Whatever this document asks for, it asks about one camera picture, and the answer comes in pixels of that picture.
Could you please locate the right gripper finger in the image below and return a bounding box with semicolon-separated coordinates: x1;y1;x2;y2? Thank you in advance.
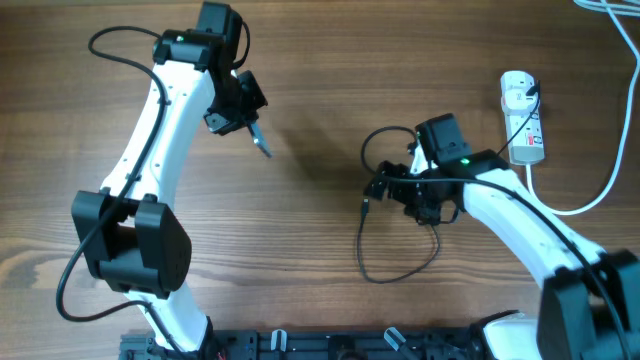
376;161;410;179
363;174;390;201

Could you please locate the Galaxy S25 smartphone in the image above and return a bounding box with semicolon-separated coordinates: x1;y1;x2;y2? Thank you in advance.
248;122;272;158

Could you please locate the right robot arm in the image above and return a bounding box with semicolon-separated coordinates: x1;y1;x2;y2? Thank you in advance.
364;114;639;359

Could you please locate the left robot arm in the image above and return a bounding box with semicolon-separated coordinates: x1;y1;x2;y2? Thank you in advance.
71;2;268;359

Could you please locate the white USB charger plug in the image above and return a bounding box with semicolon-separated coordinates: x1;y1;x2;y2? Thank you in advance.
501;88;537;116

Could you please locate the white power strip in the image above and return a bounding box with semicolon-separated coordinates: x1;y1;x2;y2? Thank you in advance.
500;70;545;166

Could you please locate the black USB charging cable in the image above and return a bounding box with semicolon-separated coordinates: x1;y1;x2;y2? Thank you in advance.
356;81;542;285

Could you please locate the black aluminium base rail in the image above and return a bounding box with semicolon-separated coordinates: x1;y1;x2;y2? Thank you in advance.
119;327;486;360

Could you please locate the white power strip cord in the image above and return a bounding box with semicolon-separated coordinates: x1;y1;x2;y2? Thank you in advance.
524;0;640;217

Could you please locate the white cables top right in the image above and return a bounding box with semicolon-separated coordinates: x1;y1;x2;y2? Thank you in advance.
572;0;640;19

